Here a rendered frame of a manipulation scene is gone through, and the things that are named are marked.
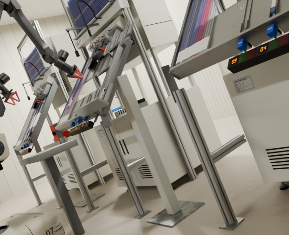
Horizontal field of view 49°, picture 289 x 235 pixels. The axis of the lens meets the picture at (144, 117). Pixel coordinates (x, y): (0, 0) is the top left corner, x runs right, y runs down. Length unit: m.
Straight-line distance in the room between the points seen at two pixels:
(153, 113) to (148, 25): 0.67
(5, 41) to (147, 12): 4.36
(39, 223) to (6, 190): 4.17
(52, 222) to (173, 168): 0.88
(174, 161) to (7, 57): 4.69
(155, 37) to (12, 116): 4.14
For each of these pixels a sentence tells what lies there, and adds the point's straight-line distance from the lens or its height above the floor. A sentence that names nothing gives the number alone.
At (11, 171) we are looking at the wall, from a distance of 6.01.
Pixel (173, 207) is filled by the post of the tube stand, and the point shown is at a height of 0.05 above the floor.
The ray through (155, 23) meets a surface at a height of 1.17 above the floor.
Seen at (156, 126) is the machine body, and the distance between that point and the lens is 2.19.
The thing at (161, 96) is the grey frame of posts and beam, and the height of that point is 0.64.
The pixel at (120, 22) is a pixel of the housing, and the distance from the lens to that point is 2.31.
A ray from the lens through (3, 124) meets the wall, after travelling 6.06.
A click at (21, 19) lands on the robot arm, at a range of 2.18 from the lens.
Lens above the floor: 0.64
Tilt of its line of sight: 2 degrees down
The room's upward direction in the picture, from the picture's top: 22 degrees counter-clockwise
